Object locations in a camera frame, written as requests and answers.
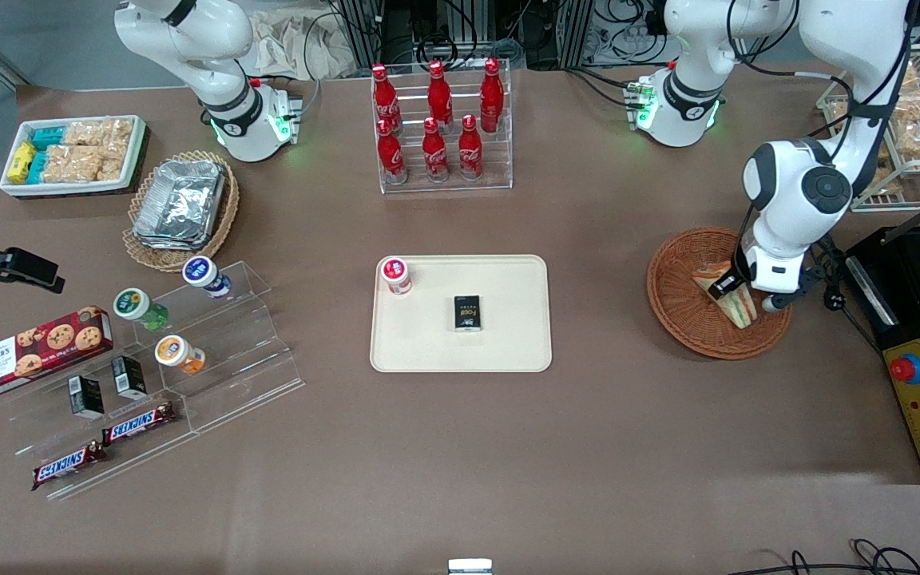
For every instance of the white rectangular snack bin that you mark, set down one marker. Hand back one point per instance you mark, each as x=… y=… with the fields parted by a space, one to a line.
x=69 y=188

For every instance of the clear acrylic bottle rack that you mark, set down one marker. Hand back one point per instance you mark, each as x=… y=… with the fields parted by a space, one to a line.
x=500 y=160

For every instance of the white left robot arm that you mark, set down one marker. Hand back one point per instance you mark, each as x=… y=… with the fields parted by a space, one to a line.
x=787 y=184

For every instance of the clear acrylic step shelf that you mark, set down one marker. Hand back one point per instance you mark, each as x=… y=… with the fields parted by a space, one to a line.
x=244 y=351

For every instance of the green-lidded drink bottle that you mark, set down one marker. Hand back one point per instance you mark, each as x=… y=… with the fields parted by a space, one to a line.
x=134 y=305

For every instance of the round brown wicker basket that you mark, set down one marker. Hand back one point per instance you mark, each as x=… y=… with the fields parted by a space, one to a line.
x=684 y=311

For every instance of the orange-lidded drink bottle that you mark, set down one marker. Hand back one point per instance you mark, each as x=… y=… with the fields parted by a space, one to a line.
x=176 y=353

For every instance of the oval light wicker basket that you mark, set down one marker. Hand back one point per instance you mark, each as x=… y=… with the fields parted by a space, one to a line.
x=224 y=216

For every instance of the blue-lidded drink bottle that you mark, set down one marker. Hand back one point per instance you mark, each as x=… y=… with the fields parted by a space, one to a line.
x=203 y=274

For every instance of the red emergency stop button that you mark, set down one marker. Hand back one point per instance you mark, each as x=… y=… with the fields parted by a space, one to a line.
x=907 y=370

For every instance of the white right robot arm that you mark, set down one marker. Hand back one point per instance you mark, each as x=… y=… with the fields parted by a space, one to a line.
x=228 y=104

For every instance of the small black box gold print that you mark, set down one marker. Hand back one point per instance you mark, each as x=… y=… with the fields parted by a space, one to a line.
x=468 y=313

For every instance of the red Walkers cookie box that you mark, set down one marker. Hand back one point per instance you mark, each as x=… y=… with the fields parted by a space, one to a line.
x=29 y=355

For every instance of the small white metal object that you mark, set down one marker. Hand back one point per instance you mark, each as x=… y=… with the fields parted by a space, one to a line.
x=469 y=567

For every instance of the teal snack pack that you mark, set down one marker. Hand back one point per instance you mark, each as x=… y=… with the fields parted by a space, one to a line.
x=49 y=138
x=38 y=166

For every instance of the black machine with yellow panel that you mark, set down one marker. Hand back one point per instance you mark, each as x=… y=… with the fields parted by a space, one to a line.
x=907 y=319

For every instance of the clear bag of rice crackers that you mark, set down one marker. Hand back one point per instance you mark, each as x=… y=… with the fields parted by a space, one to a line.
x=97 y=132
x=73 y=164
x=113 y=164

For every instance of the small black carton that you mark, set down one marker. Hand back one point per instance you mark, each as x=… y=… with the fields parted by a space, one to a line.
x=129 y=378
x=86 y=398

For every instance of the Snickers chocolate bar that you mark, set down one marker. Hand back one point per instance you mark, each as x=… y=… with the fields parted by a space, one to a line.
x=139 y=423
x=69 y=465

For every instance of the crumpled beige cloth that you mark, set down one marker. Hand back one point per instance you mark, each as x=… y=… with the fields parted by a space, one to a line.
x=292 y=48

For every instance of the red cola bottle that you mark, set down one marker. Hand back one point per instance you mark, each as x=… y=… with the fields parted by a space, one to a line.
x=438 y=92
x=469 y=152
x=390 y=156
x=384 y=92
x=492 y=96
x=434 y=156

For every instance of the stack of foil trays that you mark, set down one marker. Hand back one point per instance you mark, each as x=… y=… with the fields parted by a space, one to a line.
x=180 y=204

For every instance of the beige plastic tray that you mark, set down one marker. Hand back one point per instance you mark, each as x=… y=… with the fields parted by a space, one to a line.
x=460 y=351

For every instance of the triangular sandwich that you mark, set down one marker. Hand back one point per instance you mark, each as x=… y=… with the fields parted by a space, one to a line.
x=739 y=310

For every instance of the red-lidded white cup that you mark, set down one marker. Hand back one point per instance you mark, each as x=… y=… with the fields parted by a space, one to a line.
x=396 y=273

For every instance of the yellow snack pack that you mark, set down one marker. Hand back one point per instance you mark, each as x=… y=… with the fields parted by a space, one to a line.
x=21 y=162

